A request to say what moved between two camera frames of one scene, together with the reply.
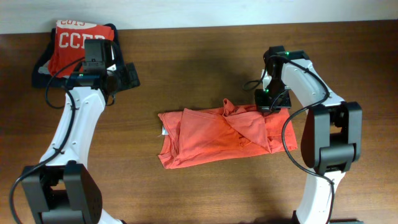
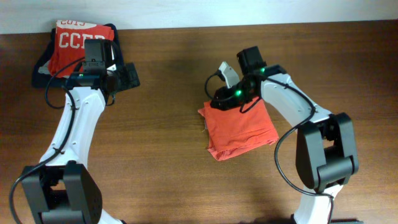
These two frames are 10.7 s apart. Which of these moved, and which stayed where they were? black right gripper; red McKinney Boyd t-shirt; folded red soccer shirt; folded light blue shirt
Moved: black right gripper; red McKinney Boyd t-shirt
Stayed: folded light blue shirt; folded red soccer shirt
